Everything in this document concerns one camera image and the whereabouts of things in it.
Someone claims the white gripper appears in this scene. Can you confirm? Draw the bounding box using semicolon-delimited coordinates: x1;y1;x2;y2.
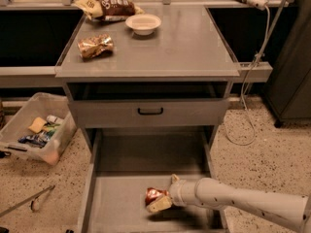
147;174;196;213

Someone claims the crushed red coke can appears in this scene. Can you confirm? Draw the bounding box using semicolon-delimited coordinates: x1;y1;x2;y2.
145;187;168;206

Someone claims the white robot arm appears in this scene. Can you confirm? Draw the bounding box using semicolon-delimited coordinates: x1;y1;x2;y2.
145;174;311;233

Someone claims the open grey middle drawer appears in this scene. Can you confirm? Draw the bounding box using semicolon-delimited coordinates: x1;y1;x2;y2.
78;127;229;233

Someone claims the closed grey top drawer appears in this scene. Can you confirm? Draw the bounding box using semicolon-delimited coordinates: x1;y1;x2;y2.
69;99;228;128

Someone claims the grey drawer cabinet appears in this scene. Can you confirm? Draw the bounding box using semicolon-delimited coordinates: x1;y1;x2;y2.
53;4;242;233

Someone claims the crushed gold can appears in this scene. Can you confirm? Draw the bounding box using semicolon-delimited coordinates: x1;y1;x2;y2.
77;34;114;59

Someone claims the metal grabber tool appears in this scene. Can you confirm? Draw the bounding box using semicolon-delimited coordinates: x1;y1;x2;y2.
0;184;55;217

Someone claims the white small bottle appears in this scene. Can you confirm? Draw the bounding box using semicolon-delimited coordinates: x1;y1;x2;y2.
47;115;64;124

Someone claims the clear plastic bin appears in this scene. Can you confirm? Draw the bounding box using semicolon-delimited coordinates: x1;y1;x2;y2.
0;92;76;165

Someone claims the blue snack packet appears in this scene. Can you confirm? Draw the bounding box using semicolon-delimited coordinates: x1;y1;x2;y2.
17;131;51;148

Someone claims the yellow sponge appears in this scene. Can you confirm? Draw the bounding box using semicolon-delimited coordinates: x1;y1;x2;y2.
28;117;47;133

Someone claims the dark cabinet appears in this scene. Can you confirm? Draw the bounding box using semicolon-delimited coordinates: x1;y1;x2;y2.
263;0;311;127

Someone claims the white bowl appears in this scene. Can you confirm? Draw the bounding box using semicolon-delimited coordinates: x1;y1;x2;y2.
125;14;161;36

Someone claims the brown chip bag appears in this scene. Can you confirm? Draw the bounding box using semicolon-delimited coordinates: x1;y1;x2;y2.
75;0;145;21

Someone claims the white cable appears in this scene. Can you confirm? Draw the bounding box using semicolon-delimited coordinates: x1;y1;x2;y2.
224;4;272;147

